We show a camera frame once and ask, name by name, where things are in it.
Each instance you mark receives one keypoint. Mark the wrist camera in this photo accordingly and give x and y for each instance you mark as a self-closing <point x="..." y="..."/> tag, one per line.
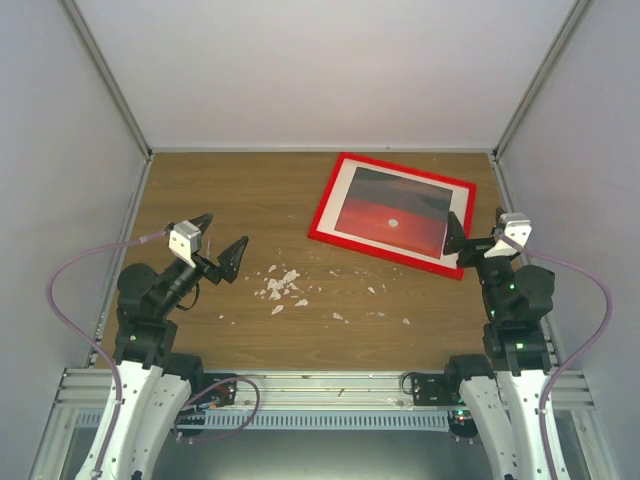
<point x="512" y="241"/>
<point x="185" y="241"/>

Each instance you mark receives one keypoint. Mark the aluminium rail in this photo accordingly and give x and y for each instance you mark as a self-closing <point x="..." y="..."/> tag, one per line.
<point x="279" y="390"/>

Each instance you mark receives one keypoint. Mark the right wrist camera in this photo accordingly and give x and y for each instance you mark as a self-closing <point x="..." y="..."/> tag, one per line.
<point x="512" y="241"/>

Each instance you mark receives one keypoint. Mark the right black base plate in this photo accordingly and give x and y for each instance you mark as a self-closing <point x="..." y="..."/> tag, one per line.
<point x="430" y="389"/>

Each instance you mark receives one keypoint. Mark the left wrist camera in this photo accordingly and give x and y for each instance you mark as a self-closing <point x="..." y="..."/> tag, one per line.
<point x="185" y="241"/>

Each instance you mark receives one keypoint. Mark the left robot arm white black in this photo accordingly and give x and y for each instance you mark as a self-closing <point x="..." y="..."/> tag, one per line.
<point x="154" y="389"/>

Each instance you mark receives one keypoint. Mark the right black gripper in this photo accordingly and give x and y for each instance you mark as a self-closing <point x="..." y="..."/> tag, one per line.
<point x="456" y="240"/>

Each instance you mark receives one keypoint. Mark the white debris pile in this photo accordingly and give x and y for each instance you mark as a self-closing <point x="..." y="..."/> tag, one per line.
<point x="279" y="290"/>

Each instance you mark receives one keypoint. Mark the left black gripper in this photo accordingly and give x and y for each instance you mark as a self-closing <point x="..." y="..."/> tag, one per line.
<point x="229" y="268"/>

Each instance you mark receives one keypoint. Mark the red picture frame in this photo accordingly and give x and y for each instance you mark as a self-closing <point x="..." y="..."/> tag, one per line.
<point x="323" y="224"/>

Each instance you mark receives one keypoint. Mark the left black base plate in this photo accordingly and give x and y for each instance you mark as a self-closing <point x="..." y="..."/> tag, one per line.
<point x="214" y="390"/>

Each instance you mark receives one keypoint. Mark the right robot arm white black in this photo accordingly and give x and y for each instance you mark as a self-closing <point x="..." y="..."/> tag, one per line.
<point x="502" y="388"/>

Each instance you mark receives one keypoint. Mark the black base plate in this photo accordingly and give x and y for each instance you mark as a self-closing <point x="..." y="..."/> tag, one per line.
<point x="214" y="390"/>
<point x="430" y="389"/>

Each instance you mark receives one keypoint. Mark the sunset photo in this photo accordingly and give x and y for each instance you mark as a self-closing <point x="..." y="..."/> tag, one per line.
<point x="396" y="211"/>

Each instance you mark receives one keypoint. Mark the grey slotted cable duct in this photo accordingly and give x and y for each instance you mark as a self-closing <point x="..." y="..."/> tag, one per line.
<point x="321" y="420"/>

